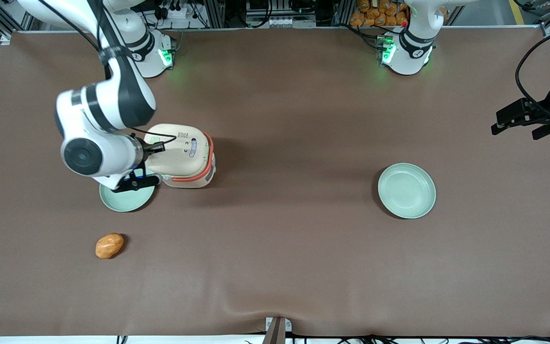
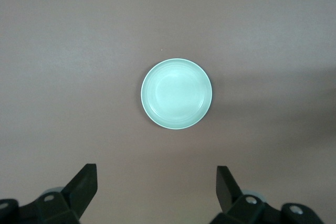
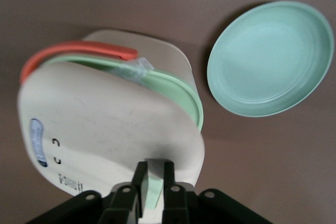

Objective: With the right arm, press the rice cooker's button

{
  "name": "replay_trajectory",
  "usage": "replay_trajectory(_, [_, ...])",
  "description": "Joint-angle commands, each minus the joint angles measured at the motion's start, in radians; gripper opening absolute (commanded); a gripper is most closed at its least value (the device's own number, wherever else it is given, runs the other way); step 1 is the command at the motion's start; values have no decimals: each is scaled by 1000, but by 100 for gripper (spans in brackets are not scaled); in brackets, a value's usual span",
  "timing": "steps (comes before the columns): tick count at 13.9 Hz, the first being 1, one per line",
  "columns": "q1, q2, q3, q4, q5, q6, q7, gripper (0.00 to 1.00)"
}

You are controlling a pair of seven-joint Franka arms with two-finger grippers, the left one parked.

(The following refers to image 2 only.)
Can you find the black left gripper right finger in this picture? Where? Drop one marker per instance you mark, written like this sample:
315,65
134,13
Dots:
231,197

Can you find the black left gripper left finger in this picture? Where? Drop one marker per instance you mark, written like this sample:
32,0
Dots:
76,195

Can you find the pale green round plate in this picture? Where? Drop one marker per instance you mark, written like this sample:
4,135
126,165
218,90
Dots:
176,94

